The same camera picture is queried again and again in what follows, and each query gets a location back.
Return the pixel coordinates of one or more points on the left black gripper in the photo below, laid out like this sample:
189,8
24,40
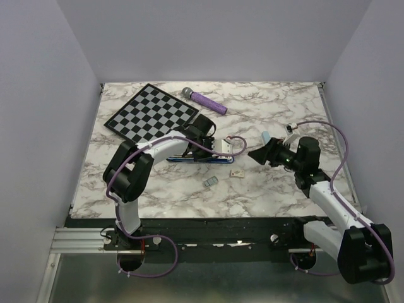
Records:
198,158

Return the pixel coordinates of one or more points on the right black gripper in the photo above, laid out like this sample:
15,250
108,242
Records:
270,151

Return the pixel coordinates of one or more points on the light blue stapler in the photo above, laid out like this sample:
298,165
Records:
265,137

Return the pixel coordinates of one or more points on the grey staple tray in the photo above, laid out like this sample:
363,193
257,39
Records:
211,181

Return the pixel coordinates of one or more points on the white staple box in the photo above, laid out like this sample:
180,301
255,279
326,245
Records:
237,173

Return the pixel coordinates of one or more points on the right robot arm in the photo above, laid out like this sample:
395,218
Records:
334,202

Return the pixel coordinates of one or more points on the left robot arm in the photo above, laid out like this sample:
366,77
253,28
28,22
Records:
127,174

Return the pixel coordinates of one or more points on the black and silver chessboard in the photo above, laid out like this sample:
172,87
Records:
149,115

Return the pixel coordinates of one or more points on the purple glitter toy microphone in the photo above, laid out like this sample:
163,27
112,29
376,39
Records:
204,101

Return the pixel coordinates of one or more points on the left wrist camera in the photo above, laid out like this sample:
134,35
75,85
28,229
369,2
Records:
222,147

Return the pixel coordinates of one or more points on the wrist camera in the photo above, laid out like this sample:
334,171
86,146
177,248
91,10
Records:
293,133
222,147

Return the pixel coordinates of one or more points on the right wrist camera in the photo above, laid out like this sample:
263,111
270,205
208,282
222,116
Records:
293,133

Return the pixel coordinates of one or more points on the aluminium mounting rail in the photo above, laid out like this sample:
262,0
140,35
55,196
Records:
212,240

